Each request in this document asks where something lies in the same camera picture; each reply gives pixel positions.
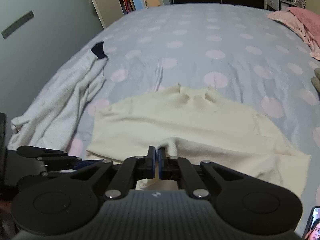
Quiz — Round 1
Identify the grey green cloth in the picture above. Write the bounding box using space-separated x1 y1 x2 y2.
311 67 320 93

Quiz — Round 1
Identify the smartphone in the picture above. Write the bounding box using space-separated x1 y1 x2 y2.
302 206 320 240

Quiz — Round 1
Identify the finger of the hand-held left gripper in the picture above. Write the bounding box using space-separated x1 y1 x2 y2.
16 145 102 168
41 164 83 178

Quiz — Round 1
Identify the pink polka dot bedsheet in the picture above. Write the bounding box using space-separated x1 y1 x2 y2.
7 3 320 205

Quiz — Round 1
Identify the orange stool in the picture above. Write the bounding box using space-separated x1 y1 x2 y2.
122 0 135 14

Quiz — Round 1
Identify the white sweatshirt with navy trim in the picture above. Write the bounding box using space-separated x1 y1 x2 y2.
7 41 109 153

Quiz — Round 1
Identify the cream knit sweater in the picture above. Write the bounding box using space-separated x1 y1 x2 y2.
86 82 312 198

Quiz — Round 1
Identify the grey wall plate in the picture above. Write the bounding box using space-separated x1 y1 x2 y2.
1 10 34 40

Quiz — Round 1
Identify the white dresser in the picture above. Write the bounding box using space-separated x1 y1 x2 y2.
264 0 307 12

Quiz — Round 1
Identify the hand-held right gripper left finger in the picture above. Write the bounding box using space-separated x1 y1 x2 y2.
70 146 157 201

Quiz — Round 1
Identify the pink cloth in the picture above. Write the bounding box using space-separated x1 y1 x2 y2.
266 6 320 61

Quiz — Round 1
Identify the cream door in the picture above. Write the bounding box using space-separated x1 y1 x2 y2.
84 0 125 29

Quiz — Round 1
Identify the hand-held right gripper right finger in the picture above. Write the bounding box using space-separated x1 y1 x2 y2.
157 147 244 200

